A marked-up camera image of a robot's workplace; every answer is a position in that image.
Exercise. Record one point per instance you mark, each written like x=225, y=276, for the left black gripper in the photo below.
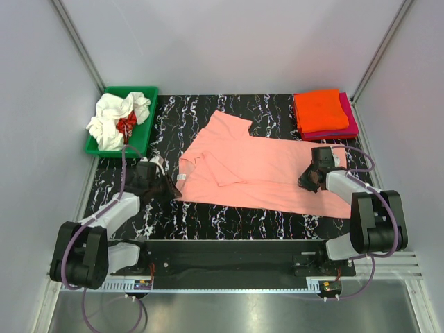
x=172, y=192

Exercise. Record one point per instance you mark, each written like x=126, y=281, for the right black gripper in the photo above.
x=303, y=181

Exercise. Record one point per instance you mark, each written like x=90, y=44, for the salmon pink t-shirt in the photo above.
x=225, y=165

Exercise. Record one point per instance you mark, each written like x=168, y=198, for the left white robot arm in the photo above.
x=97, y=236

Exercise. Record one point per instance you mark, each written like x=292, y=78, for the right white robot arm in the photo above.
x=377, y=223

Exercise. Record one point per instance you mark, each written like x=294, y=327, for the green plastic bin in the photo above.
x=141, y=134

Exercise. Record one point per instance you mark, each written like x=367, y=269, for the magenta folded t-shirt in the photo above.
x=351, y=132

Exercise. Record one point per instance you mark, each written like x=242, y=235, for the orange folded t-shirt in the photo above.
x=320, y=110

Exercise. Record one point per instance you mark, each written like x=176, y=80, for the red crumpled t-shirt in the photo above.
x=126, y=125

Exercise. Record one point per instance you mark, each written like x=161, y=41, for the white crumpled t-shirt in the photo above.
x=109, y=109

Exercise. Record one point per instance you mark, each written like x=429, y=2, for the white slotted cable duct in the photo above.
x=139, y=285

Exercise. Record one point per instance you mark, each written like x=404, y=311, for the right aluminium frame post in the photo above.
x=392, y=30

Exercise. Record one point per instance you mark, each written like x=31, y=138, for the aluminium frame post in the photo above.
x=75, y=38
x=392, y=30

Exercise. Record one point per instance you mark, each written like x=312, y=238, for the left aluminium frame post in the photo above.
x=75, y=38

